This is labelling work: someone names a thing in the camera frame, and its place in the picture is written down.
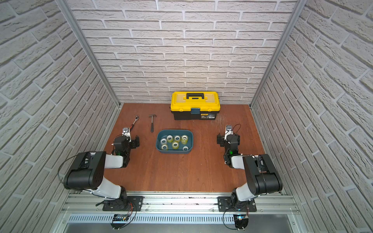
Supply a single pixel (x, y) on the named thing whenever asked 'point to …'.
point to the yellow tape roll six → (184, 139)
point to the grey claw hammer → (152, 125)
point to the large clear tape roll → (163, 143)
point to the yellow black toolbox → (195, 105)
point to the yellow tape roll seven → (185, 148)
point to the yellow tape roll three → (175, 145)
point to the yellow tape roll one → (169, 139)
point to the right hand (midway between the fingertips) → (229, 133)
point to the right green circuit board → (241, 221)
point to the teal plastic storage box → (163, 134)
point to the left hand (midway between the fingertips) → (130, 133)
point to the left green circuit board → (121, 217)
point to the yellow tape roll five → (177, 138)
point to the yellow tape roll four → (166, 146)
